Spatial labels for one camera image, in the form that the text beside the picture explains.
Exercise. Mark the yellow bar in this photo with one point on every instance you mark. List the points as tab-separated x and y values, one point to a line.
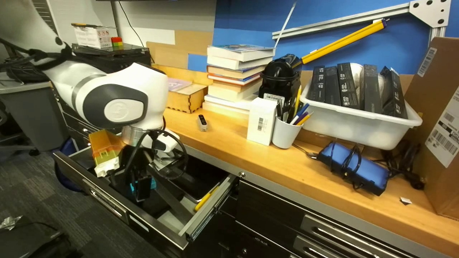
343	41

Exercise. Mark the black device behind books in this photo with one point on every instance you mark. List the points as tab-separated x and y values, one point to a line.
282	76

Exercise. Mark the black drawer cabinet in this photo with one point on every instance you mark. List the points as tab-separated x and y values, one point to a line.
254	222

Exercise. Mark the wooden Autolab tray box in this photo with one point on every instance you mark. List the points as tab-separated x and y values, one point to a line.
186	94

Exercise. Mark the white labelled box on shelf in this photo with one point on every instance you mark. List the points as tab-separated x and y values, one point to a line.
92	36

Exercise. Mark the stack of books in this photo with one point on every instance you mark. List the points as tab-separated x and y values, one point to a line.
236	74

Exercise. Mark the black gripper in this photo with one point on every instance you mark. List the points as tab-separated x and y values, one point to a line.
133	178

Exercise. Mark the white rectangular box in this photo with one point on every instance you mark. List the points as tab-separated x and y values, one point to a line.
262	120

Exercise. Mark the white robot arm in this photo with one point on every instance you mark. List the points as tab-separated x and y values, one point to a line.
133	97

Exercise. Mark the white plastic bin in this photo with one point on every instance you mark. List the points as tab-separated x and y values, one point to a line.
359	103

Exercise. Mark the aluminium rail with bracket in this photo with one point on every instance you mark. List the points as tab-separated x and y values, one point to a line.
434	13

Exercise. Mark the blue black battery pack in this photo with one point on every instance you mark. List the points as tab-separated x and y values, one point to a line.
355	168

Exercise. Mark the white pen cup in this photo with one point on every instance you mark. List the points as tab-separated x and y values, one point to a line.
285	133

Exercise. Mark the cardboard box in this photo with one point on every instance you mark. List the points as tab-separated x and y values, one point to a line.
434	93

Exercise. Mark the yellow handled tool in drawer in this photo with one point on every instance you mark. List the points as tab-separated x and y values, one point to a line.
204	199

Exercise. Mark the open grey metal drawer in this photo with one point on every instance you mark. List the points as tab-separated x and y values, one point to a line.
167	218

